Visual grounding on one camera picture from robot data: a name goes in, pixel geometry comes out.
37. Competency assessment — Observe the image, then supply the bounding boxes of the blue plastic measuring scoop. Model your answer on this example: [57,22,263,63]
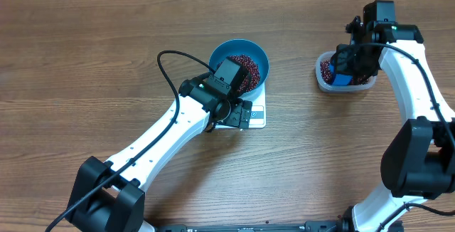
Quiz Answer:
[329,64,353,86]

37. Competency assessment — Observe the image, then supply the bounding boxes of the clear plastic container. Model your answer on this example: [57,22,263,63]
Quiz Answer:
[315,51,377,93]

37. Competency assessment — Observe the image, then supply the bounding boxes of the blue bowl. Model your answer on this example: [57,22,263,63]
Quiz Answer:
[208,38,269,100]

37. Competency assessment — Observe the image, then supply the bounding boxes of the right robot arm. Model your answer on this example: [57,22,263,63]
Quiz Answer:
[329,0,454,231]

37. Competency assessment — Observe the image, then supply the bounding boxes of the red beans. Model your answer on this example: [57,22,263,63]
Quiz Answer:
[232,55,364,93]

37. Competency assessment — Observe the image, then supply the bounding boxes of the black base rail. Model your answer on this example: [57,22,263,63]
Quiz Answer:
[139,218,355,232]

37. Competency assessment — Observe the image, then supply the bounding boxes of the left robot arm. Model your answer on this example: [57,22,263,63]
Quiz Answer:
[63,76,255,232]

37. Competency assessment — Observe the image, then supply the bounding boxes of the white digital kitchen scale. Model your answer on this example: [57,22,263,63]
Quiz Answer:
[215,83,267,130]

